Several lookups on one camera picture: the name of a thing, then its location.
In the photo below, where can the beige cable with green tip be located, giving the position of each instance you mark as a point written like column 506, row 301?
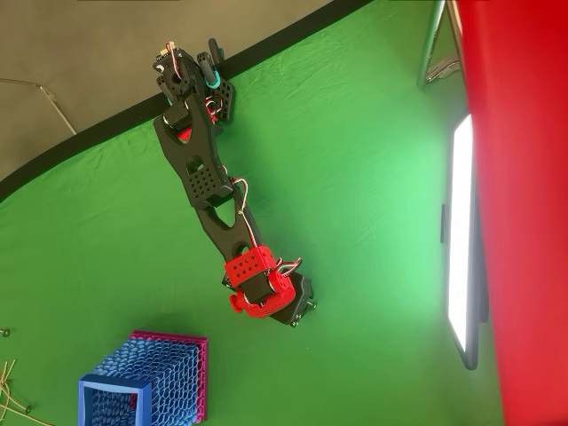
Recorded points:
column 27, row 407

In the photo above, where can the blue and magenta lattice basket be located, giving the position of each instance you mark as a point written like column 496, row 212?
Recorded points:
column 113, row 382

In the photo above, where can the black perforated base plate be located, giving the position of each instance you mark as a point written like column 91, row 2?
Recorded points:
column 227, row 97

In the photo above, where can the thin metal rod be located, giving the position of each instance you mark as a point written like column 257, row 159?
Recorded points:
column 57, row 108

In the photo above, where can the thin beige cable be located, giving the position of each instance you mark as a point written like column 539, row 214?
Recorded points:
column 26, row 417

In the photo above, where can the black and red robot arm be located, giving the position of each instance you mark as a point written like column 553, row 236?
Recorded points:
column 231, row 235

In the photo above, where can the chrome tube stand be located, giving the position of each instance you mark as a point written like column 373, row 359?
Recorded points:
column 429, row 44

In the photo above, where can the large red panel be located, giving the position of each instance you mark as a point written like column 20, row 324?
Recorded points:
column 532, row 222

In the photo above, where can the light green thin cable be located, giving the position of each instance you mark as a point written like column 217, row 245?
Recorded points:
column 9, row 370

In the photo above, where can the green table cloth black edge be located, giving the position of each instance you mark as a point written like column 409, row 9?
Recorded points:
column 333, row 177

